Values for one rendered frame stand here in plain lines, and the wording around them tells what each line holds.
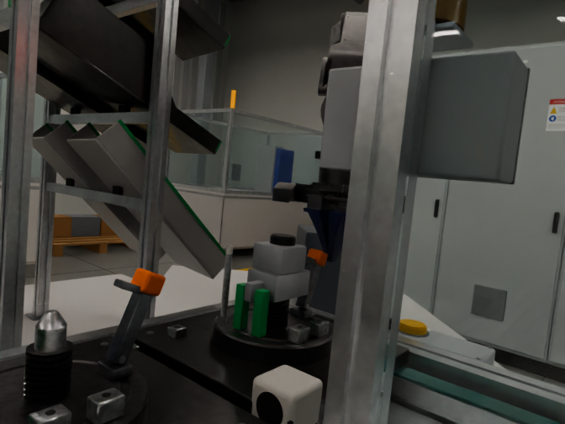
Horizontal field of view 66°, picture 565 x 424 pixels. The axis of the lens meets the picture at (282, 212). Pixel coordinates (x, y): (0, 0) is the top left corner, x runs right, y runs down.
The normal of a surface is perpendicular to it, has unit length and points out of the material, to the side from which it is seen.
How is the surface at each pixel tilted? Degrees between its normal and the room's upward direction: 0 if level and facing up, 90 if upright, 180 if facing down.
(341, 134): 90
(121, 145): 90
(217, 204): 90
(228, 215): 90
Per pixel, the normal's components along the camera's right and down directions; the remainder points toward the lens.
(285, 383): 0.10, -0.99
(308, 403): 0.77, 0.12
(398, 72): -0.62, 0.00
